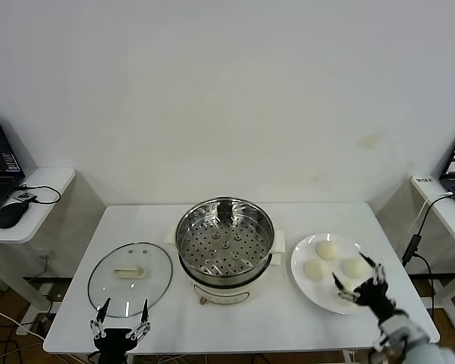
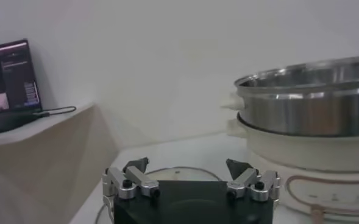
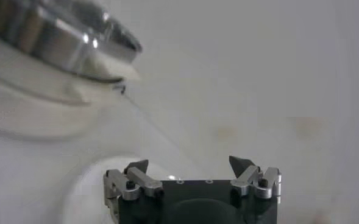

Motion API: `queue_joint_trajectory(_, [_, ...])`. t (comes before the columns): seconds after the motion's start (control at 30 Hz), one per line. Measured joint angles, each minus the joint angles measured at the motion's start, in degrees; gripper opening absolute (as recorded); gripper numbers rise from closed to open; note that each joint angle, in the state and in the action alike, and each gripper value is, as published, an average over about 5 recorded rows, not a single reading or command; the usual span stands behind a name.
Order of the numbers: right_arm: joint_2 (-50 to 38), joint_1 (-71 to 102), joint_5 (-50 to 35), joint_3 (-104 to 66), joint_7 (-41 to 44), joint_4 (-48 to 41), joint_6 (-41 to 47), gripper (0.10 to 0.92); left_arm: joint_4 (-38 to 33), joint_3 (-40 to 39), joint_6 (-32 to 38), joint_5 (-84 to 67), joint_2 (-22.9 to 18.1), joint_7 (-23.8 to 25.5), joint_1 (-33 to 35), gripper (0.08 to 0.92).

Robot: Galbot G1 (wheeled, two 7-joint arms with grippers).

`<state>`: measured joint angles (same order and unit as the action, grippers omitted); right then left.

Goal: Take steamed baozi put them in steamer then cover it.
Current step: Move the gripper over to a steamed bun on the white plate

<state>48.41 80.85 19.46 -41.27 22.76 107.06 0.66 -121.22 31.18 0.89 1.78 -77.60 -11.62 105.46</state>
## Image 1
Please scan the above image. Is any black computer mouse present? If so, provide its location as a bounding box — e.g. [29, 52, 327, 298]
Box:
[0, 200, 31, 229]

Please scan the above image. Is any black laptop beside mouse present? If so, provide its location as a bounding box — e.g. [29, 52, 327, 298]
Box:
[0, 112, 26, 224]

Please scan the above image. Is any white round plate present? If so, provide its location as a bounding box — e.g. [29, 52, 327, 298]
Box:
[290, 232, 383, 315]

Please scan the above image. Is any glass lid with cream handle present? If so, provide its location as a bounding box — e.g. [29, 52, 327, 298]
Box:
[87, 242, 174, 319]

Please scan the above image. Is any white side table with mouse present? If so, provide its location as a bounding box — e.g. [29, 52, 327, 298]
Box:
[0, 168, 77, 335]

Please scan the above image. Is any black cable with inline adapter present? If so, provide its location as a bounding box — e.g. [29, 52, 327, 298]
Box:
[400, 193, 454, 331]

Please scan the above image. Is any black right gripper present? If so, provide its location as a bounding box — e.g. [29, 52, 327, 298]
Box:
[332, 252, 397, 323]

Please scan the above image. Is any perforated steel steamer basket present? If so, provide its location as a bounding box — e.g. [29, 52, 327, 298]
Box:
[163, 196, 286, 281]

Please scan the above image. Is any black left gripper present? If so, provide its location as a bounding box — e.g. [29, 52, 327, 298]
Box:
[89, 297, 154, 364]

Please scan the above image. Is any cream electric cooker pot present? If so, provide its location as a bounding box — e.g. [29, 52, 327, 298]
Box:
[177, 249, 282, 306]

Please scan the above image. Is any white laptop cable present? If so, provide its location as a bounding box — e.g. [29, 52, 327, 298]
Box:
[408, 191, 454, 231]

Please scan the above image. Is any white floor cable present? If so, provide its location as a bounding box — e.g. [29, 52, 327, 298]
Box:
[0, 302, 43, 337]

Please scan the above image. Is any black looped laptop cable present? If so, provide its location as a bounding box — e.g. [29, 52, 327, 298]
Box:
[17, 184, 61, 206]

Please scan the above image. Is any white steamed baozi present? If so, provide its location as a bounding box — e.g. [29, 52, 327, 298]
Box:
[315, 240, 340, 261]
[303, 259, 330, 282]
[340, 256, 371, 280]
[334, 278, 360, 304]

